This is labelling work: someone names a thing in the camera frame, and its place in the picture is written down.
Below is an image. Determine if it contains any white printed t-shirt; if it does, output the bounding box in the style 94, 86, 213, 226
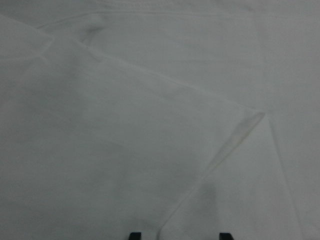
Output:
0, 0, 320, 240

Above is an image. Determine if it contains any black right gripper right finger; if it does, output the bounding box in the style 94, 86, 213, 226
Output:
219, 232, 234, 240

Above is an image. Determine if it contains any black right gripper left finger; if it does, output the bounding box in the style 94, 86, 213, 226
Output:
129, 232, 142, 240

